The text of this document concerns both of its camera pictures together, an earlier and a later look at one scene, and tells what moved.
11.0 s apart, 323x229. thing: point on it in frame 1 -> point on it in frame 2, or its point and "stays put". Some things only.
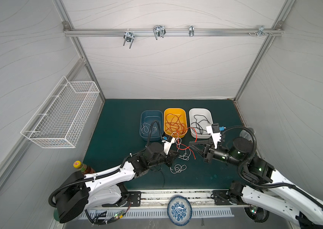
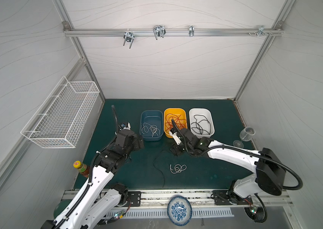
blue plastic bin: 146,118 stays put
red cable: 174,125 stays put
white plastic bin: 199,119 stays put
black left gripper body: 162,159 -> 135,145
